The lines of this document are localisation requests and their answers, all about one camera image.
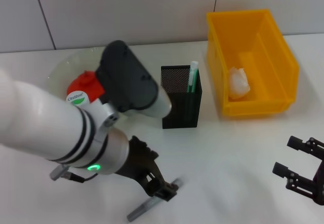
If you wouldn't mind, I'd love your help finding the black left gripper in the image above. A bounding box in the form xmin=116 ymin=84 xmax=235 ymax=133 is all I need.
xmin=113 ymin=134 xmax=178 ymax=202

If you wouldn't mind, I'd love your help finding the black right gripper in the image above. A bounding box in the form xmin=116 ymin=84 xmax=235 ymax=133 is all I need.
xmin=272 ymin=135 xmax=324 ymax=206

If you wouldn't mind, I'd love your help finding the silver grey marker pen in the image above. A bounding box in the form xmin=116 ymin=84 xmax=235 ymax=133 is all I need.
xmin=126 ymin=178 xmax=183 ymax=222

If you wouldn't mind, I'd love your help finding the white paper ball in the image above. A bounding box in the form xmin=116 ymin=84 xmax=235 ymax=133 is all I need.
xmin=228 ymin=66 xmax=252 ymax=99

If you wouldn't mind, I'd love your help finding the mint green pen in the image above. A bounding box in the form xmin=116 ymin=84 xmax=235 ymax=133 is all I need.
xmin=186 ymin=60 xmax=199 ymax=95

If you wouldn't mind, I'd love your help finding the clear green-label water bottle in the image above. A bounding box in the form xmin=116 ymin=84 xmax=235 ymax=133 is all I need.
xmin=66 ymin=90 xmax=90 ymax=107

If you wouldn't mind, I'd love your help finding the orange fruit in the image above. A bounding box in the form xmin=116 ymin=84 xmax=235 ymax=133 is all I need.
xmin=66 ymin=70 xmax=106 ymax=103

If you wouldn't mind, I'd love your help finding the black mesh pen holder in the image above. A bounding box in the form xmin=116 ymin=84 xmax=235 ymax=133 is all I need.
xmin=161 ymin=65 xmax=204 ymax=130

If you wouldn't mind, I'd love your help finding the pale green glass fruit plate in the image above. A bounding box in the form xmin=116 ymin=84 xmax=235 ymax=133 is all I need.
xmin=47 ymin=47 xmax=108 ymax=99

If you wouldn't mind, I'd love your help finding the yellow plastic bin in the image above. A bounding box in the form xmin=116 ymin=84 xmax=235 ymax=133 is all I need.
xmin=205 ymin=8 xmax=301 ymax=118

